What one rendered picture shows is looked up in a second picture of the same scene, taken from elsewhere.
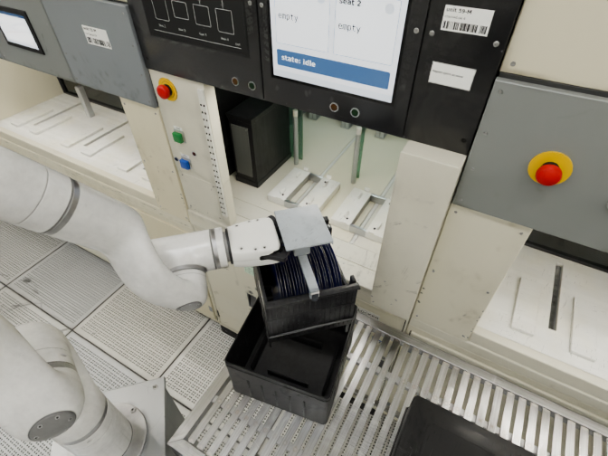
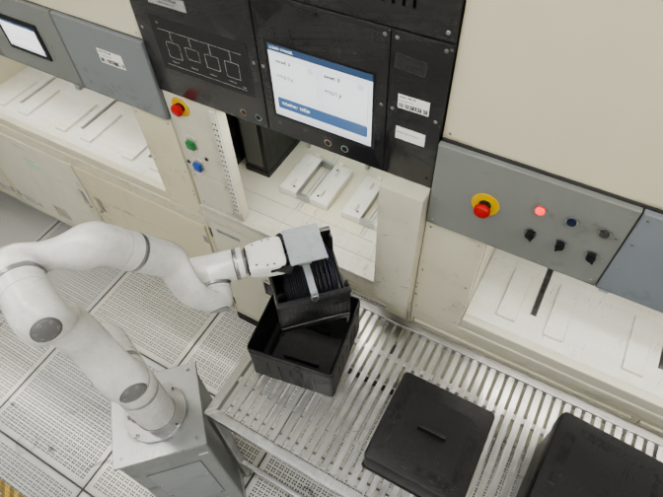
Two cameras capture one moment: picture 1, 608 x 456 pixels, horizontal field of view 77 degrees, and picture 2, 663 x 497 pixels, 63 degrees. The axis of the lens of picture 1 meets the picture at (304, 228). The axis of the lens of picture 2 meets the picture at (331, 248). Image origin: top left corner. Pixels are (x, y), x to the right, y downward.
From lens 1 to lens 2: 66 cm
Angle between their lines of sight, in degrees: 9
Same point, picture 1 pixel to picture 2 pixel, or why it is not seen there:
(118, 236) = (172, 267)
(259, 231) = (269, 249)
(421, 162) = (395, 194)
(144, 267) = (189, 286)
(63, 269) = not seen: hidden behind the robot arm
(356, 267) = (364, 260)
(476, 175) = (438, 203)
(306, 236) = (306, 252)
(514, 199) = (468, 222)
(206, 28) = (216, 72)
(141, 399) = (178, 380)
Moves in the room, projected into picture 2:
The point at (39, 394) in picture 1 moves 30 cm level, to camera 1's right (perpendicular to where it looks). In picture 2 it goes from (125, 372) to (249, 369)
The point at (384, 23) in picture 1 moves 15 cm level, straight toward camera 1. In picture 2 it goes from (358, 96) to (347, 140)
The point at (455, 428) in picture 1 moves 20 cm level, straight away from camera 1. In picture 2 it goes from (434, 395) to (478, 353)
